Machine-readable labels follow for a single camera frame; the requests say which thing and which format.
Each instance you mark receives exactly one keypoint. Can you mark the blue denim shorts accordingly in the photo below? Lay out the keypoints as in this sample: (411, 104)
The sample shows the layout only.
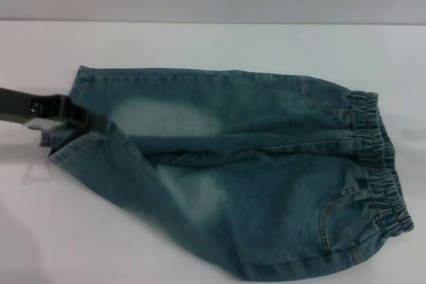
(266, 181)

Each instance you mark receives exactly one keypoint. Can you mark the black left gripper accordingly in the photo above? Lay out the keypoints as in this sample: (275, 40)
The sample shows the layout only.
(15, 104)

